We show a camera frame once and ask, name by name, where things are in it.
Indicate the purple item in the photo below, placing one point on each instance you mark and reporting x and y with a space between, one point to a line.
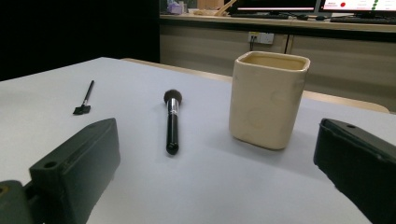
175 7

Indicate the black curtain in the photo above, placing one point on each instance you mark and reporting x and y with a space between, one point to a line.
77 31

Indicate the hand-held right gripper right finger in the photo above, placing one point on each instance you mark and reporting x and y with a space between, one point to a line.
358 161

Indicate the white wall socket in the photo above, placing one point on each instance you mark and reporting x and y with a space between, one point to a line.
264 38

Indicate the small black makeup brush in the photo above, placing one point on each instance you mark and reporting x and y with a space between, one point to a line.
81 109

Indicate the wooden background desk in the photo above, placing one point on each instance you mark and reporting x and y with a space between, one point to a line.
249 23

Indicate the black keyboard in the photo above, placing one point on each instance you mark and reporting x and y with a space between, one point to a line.
258 15
361 20

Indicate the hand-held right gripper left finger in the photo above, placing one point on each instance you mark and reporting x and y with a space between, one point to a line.
77 165

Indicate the cream ceramic brush holder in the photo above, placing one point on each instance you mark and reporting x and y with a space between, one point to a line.
264 109

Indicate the white table sheet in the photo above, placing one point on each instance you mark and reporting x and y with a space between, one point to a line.
202 186

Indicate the computer monitor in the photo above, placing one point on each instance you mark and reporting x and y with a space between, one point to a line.
358 4
274 3

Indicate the large black powder brush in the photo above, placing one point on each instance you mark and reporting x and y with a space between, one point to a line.
172 130

